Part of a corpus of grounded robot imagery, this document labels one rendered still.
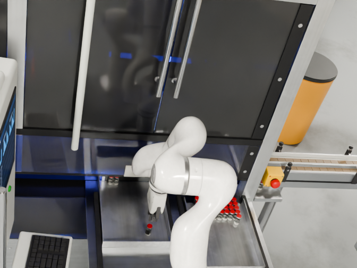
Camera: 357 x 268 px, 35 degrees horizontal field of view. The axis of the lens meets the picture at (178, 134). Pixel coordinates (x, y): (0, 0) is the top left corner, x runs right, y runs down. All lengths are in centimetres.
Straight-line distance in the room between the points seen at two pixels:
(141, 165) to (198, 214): 41
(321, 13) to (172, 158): 78
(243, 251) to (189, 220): 79
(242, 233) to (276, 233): 132
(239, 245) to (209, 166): 84
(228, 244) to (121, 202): 45
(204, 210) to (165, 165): 16
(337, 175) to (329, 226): 117
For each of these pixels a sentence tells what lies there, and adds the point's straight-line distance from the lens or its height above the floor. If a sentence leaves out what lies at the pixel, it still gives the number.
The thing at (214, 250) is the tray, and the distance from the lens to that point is 222.
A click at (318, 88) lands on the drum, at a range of 399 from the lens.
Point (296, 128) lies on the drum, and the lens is 420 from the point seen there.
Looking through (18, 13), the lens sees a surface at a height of 167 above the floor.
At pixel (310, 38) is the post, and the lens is 200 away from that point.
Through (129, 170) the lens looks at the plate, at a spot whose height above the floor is 102.
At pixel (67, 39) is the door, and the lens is 185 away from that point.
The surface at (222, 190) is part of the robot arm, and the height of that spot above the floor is 155.
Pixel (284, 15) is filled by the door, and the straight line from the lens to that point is 193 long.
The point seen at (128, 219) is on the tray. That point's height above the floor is 88.
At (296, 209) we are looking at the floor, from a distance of 382.
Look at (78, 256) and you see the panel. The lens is 261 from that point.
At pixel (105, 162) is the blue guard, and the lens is 218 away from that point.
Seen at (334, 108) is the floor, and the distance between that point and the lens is 490.
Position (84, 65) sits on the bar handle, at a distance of 181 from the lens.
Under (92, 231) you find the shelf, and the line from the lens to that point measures 218.
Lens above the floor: 256
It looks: 39 degrees down
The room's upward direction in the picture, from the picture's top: 15 degrees clockwise
